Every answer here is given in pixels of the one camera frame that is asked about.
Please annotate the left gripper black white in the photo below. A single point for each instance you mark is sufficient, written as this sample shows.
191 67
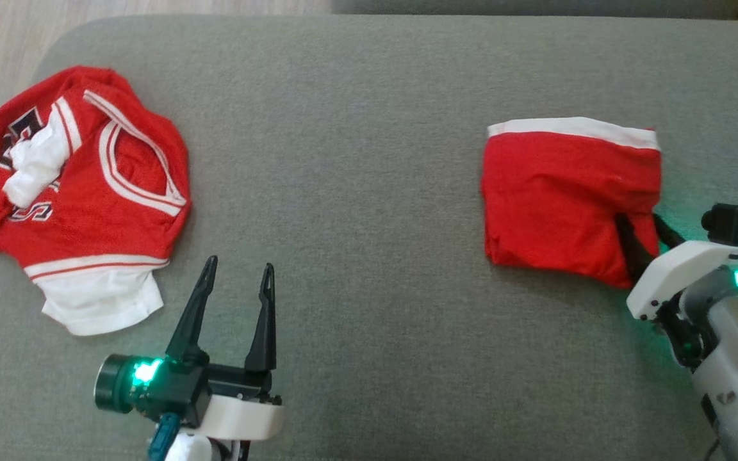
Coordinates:
177 387

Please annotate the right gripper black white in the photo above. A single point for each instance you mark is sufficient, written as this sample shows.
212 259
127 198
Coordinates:
676 275

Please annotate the red shorts white band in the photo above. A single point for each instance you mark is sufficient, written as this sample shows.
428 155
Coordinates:
555 205

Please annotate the red basketball jersey white trim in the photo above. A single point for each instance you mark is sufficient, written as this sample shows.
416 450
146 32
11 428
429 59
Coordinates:
87 218

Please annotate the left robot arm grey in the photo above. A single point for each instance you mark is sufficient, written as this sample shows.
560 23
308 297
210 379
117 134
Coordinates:
193 451

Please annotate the left gripper blue connector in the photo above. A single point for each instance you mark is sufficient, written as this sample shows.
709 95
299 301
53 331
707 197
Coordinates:
165 435

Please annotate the large grey sofa ottoman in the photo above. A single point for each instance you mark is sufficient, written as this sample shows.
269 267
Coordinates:
356 192

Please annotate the grey sofa back cushion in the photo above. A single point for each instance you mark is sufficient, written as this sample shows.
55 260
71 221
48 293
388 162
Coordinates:
535 6

